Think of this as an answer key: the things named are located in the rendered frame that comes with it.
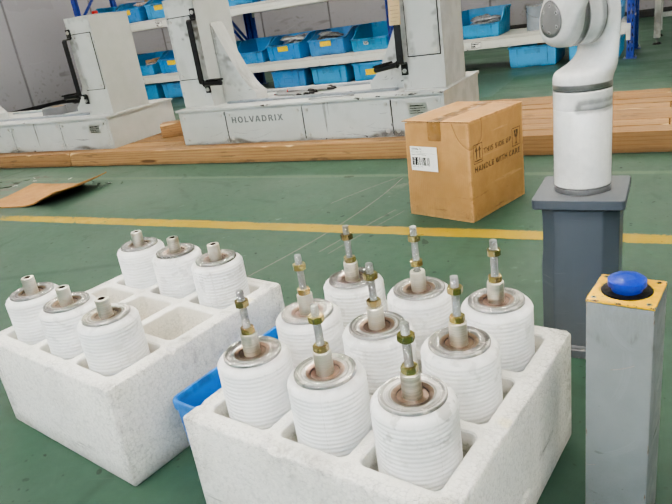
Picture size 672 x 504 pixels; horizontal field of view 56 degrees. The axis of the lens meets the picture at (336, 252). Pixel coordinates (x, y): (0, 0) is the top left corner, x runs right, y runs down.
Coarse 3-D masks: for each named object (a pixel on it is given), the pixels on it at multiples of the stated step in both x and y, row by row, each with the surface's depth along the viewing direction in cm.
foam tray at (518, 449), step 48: (528, 384) 78; (192, 432) 83; (240, 432) 78; (288, 432) 78; (480, 432) 71; (528, 432) 77; (240, 480) 80; (288, 480) 74; (336, 480) 68; (384, 480) 66; (480, 480) 65; (528, 480) 79
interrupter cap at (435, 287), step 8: (408, 280) 95; (432, 280) 93; (440, 280) 93; (400, 288) 92; (408, 288) 93; (432, 288) 91; (440, 288) 90; (400, 296) 90; (408, 296) 90; (416, 296) 89; (424, 296) 89; (432, 296) 88
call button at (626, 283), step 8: (616, 272) 71; (624, 272) 70; (632, 272) 70; (608, 280) 69; (616, 280) 69; (624, 280) 68; (632, 280) 68; (640, 280) 68; (616, 288) 68; (624, 288) 68; (632, 288) 67; (640, 288) 68
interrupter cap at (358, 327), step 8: (384, 312) 86; (392, 312) 85; (352, 320) 85; (360, 320) 85; (392, 320) 84; (400, 320) 83; (352, 328) 83; (360, 328) 83; (368, 328) 83; (384, 328) 82; (392, 328) 81; (360, 336) 80; (368, 336) 80; (376, 336) 80; (384, 336) 80; (392, 336) 80
